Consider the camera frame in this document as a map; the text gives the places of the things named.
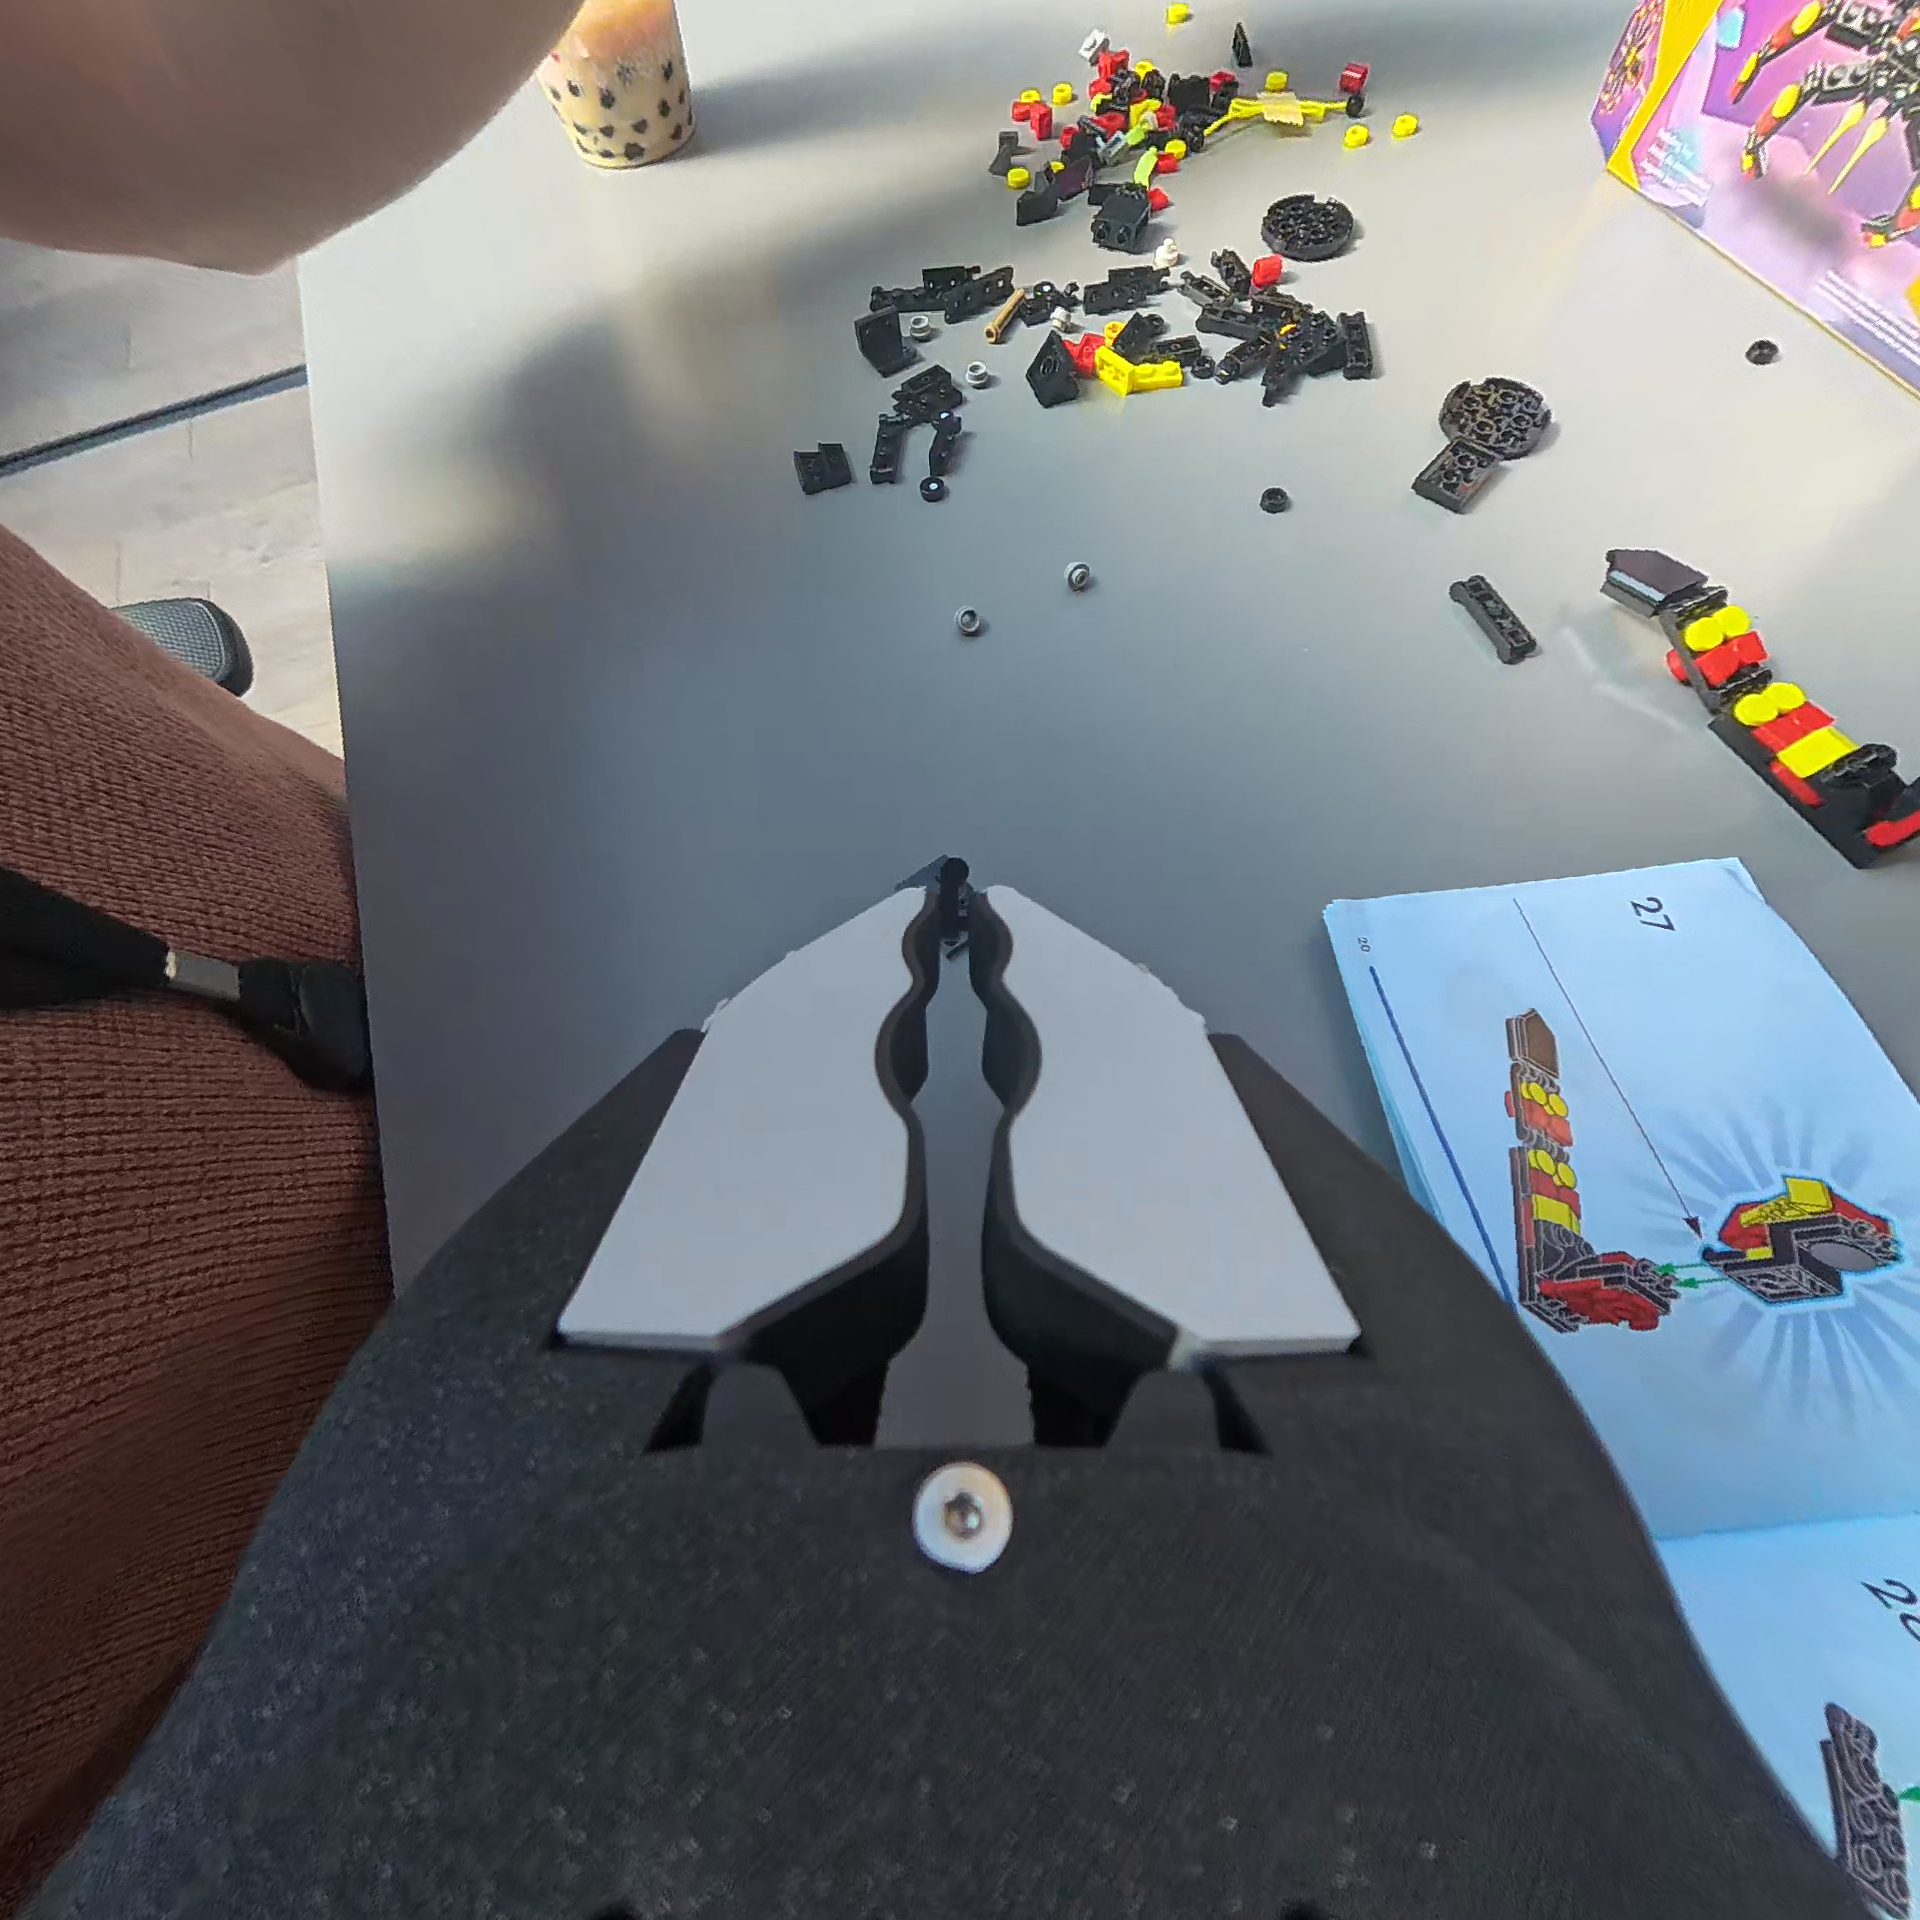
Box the grey desk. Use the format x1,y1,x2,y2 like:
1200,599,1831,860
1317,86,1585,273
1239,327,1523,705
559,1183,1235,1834
297,0,1920,1321

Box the dark office chair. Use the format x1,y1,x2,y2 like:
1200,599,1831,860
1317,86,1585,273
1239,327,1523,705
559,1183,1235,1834
111,599,253,699

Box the small black brick piece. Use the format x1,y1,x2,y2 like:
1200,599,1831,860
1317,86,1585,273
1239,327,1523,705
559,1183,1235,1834
899,856,976,964

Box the person's left forearm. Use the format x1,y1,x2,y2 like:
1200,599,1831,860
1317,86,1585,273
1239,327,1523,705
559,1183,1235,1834
0,0,591,279

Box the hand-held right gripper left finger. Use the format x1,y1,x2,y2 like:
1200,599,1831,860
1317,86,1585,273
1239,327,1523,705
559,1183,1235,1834
550,884,940,1455

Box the blue instruction booklet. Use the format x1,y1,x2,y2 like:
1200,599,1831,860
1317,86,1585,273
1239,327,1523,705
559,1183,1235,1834
1323,856,1920,1920

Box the black strap with buckle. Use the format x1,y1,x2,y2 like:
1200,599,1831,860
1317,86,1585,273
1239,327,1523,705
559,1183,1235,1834
0,868,376,1093

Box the long black brick bar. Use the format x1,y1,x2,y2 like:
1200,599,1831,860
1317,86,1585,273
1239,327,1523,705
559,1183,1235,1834
1449,575,1539,666

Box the black square brick plate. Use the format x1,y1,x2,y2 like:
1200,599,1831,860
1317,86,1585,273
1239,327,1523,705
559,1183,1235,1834
1410,438,1511,515

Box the bubble tea cup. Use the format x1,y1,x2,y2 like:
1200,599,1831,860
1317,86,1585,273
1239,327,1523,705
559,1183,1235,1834
535,0,696,171

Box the pile of colourful brick pieces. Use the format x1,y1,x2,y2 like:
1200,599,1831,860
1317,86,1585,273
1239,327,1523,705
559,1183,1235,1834
985,0,1419,255

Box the purple toy box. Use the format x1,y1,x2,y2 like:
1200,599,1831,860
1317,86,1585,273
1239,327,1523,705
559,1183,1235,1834
1591,0,1920,397

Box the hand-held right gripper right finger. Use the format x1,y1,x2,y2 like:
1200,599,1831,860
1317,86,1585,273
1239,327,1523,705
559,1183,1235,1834
965,883,1369,1455

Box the black red yellow brick model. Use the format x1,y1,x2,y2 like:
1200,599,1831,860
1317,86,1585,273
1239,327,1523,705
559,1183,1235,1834
1600,549,1920,873

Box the pile of black brick pieces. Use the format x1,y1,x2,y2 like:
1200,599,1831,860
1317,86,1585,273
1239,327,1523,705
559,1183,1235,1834
794,262,1379,504

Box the person's brown knitted clothing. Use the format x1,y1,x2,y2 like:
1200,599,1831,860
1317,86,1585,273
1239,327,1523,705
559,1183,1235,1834
0,527,396,1920

